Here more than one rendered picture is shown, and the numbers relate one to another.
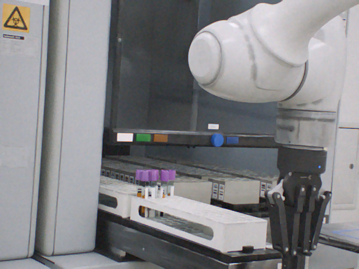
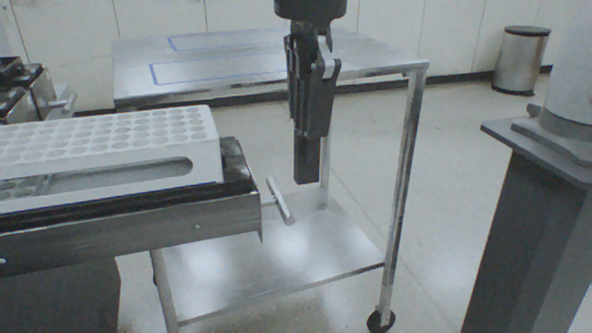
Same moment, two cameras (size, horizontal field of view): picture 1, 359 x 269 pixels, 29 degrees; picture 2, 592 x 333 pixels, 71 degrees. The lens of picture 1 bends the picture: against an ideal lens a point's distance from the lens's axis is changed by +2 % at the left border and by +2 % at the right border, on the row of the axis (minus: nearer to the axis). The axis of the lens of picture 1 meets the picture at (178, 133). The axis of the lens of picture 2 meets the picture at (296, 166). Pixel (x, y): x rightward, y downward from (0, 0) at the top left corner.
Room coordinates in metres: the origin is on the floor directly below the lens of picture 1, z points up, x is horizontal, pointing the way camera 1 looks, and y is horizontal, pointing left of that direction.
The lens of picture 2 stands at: (0.94, 0.23, 1.04)
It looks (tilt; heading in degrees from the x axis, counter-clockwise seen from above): 29 degrees down; 290
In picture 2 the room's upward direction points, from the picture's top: straight up
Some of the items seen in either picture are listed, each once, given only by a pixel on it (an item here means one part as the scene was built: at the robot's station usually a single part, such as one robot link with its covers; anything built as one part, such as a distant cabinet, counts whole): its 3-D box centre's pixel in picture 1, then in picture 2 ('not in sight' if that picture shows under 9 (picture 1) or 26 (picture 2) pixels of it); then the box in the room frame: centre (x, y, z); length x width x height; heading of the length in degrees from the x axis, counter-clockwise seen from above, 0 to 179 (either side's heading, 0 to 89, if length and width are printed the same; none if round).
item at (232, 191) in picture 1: (239, 193); not in sight; (1.64, -0.16, 0.85); 0.12 x 0.02 x 0.06; 126
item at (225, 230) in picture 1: (193, 223); (70, 164); (1.29, -0.04, 0.83); 0.30 x 0.10 x 0.06; 37
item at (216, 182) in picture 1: (233, 191); not in sight; (1.66, -0.14, 0.85); 0.12 x 0.02 x 0.06; 126
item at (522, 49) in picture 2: not in sight; (520, 59); (0.41, -3.24, 0.23); 0.38 x 0.31 x 0.46; 127
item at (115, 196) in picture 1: (108, 197); not in sight; (1.54, 0.15, 0.83); 0.30 x 0.10 x 0.06; 37
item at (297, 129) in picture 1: (304, 129); not in sight; (1.08, -0.20, 1.03); 0.09 x 0.09 x 0.06
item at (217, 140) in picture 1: (217, 140); not in sight; (1.56, -0.09, 0.98); 0.03 x 0.01 x 0.03; 127
